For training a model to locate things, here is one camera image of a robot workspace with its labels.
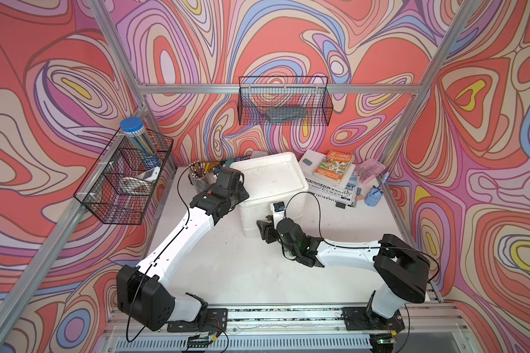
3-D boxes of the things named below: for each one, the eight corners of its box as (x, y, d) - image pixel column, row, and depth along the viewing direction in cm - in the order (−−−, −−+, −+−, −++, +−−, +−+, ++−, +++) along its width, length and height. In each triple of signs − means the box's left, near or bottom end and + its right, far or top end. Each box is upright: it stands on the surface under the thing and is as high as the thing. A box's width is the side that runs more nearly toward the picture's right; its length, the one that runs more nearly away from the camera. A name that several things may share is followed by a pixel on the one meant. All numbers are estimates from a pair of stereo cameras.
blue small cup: (369, 207, 105) (377, 195, 97) (362, 200, 108) (369, 187, 100) (376, 205, 106) (384, 192, 98) (368, 197, 109) (376, 184, 101)
